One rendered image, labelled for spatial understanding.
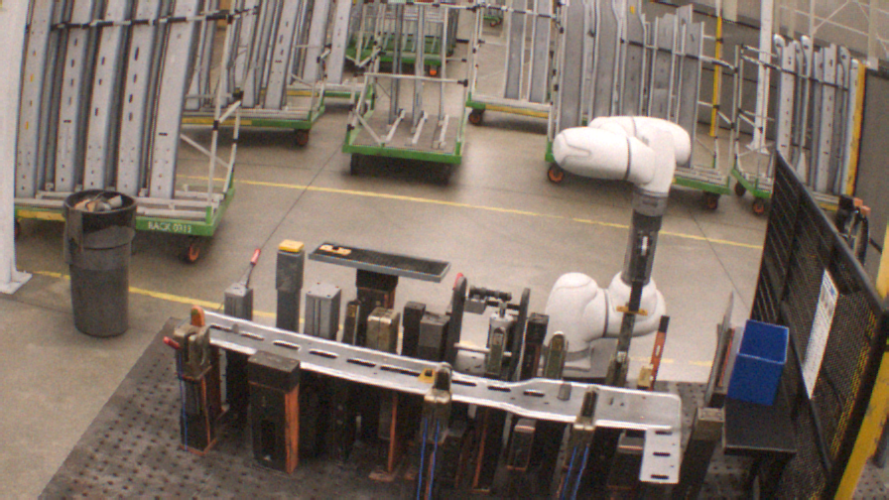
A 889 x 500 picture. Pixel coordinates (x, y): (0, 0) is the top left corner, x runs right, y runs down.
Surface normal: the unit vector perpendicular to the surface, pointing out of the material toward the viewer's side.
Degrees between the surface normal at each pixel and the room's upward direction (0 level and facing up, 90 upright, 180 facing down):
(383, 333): 90
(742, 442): 0
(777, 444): 0
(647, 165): 89
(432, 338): 90
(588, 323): 90
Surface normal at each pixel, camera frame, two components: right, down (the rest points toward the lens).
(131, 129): 0.07, 0.26
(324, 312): -0.21, 0.27
